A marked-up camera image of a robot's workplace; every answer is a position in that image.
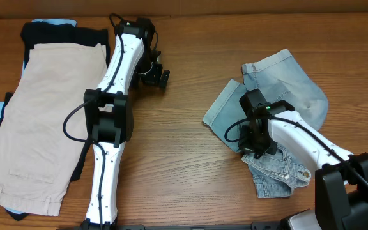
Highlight light blue denim shorts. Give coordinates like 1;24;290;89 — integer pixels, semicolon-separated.
202;48;330;199

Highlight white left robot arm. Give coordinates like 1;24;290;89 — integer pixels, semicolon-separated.
80;18;170;229

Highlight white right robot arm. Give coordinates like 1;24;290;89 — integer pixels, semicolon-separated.
238;89;368;230

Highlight black folded garment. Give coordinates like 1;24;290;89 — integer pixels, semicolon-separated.
0;22;111;222

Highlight beige folded shorts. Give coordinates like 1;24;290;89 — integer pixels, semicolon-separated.
0;43;107;216

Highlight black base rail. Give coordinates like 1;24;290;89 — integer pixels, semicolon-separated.
57;221;291;230

